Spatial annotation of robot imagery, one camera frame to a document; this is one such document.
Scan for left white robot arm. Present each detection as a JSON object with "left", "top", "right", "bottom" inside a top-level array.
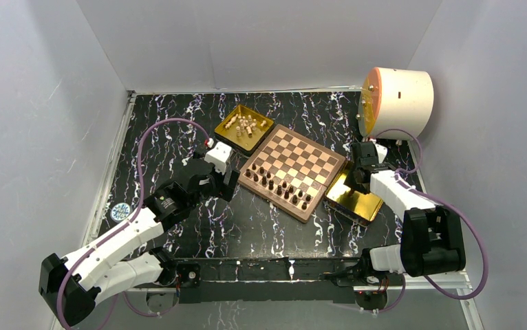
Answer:
[{"left": 39, "top": 148, "right": 239, "bottom": 329}]

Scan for aluminium frame rail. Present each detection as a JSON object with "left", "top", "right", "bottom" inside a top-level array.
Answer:
[{"left": 349, "top": 271, "right": 474, "bottom": 291}]

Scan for gold tray light pieces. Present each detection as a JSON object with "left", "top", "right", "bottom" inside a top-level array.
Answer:
[{"left": 215, "top": 104, "right": 275, "bottom": 156}]

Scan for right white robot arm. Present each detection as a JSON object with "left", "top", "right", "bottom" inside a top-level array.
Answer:
[{"left": 345, "top": 142, "right": 466, "bottom": 285}]

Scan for white round drawer cabinet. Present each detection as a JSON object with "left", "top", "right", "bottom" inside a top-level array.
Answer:
[{"left": 356, "top": 67, "right": 434, "bottom": 140}]

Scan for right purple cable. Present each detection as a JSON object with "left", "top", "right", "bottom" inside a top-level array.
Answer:
[{"left": 372, "top": 128, "right": 491, "bottom": 315}]

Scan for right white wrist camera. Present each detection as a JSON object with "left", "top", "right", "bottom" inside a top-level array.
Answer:
[{"left": 374, "top": 144, "right": 388, "bottom": 163}]

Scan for round sticker on table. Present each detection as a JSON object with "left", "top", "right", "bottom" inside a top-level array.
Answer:
[{"left": 110, "top": 202, "right": 131, "bottom": 223}]

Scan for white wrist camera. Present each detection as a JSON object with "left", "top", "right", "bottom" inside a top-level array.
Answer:
[
  {"left": 374, "top": 144, "right": 388, "bottom": 163},
  {"left": 204, "top": 142, "right": 233, "bottom": 174}
]

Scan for wooden chess board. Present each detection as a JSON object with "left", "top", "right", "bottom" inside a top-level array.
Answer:
[{"left": 239, "top": 124, "right": 345, "bottom": 223}]

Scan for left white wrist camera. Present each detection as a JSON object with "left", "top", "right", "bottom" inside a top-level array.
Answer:
[{"left": 204, "top": 142, "right": 233, "bottom": 174}]

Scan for pile of light pieces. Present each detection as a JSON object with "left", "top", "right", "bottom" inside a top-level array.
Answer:
[{"left": 224, "top": 113, "right": 269, "bottom": 138}]

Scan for gold tray dark pieces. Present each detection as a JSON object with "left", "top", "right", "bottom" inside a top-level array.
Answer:
[{"left": 324, "top": 161, "right": 383, "bottom": 228}]

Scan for purple cable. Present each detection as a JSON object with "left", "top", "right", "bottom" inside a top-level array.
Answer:
[
  {"left": 372, "top": 128, "right": 491, "bottom": 315},
  {"left": 56, "top": 118, "right": 212, "bottom": 330}
]

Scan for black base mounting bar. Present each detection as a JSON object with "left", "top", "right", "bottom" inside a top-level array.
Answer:
[{"left": 131, "top": 257, "right": 406, "bottom": 305}]

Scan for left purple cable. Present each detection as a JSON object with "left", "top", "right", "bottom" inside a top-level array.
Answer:
[{"left": 56, "top": 118, "right": 212, "bottom": 330}]

